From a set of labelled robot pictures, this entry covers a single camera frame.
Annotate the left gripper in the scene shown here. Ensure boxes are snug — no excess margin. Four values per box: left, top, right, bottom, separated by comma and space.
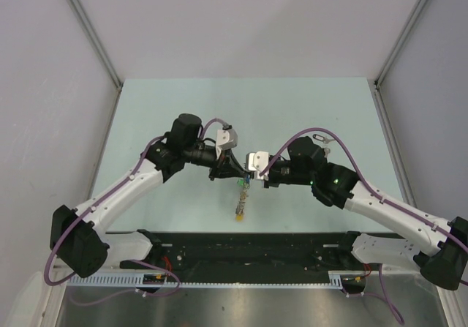
183, 143, 245, 181

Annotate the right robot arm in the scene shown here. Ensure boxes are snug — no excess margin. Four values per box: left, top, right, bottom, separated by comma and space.
249, 137, 467, 290

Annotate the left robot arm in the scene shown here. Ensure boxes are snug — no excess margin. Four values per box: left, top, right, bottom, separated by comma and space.
46, 113, 246, 278

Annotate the black tag key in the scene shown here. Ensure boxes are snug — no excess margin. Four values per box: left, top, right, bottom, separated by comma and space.
312, 133, 335, 157

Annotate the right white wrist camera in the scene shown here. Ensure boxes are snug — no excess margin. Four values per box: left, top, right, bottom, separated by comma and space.
246, 151, 270, 181

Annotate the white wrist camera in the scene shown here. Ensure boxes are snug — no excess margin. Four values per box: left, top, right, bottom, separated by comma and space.
215, 124, 238, 159
246, 151, 270, 181

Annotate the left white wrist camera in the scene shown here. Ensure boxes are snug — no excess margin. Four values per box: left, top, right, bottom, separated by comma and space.
215, 124, 238, 159

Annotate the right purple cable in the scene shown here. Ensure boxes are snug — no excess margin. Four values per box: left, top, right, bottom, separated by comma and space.
261, 127, 468, 324

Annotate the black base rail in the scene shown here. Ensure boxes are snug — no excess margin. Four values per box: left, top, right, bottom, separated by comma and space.
105, 231, 381, 284

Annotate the grey cable duct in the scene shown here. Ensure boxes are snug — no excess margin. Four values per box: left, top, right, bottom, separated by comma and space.
67, 272, 347, 290

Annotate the right aluminium frame post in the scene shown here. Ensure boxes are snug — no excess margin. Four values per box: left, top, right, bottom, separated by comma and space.
373, 0, 430, 89

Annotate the aluminium frame post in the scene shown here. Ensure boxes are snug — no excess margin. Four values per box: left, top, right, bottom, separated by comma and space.
66, 0, 123, 91
373, 0, 430, 89

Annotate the left aluminium frame post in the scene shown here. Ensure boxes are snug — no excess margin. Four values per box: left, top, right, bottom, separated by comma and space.
66, 0, 123, 91

